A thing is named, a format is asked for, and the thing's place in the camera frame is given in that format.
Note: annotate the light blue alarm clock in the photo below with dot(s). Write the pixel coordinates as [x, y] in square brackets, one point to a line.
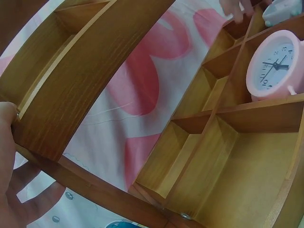
[278, 12]

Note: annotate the wooden compartment organizer box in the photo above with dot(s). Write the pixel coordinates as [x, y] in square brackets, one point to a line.
[71, 83]

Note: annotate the person's right hand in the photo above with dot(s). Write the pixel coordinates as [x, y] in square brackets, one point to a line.
[237, 7]

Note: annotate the person's left hand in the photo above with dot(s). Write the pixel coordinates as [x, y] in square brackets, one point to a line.
[6, 166]

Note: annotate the person's right fingers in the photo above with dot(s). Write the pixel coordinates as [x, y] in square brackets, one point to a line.
[237, 12]

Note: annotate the pink alarm clock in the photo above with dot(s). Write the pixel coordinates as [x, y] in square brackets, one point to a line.
[273, 71]

